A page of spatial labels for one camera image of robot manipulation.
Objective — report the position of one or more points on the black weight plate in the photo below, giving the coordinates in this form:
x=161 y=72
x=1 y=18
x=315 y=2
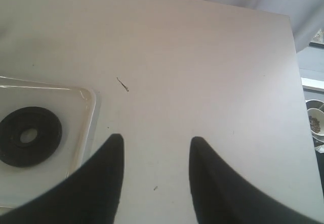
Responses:
x=48 y=136

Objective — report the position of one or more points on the grey metal bowl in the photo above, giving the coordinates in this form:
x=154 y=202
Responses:
x=314 y=103

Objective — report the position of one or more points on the white rectangular plastic tray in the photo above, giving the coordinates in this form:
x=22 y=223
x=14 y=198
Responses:
x=75 y=107

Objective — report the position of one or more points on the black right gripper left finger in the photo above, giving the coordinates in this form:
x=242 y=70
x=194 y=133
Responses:
x=90 y=195

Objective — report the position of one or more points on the white bowl with grains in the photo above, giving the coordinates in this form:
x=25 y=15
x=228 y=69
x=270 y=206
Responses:
x=315 y=116

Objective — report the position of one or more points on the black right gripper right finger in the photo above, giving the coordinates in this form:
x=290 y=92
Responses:
x=221 y=195

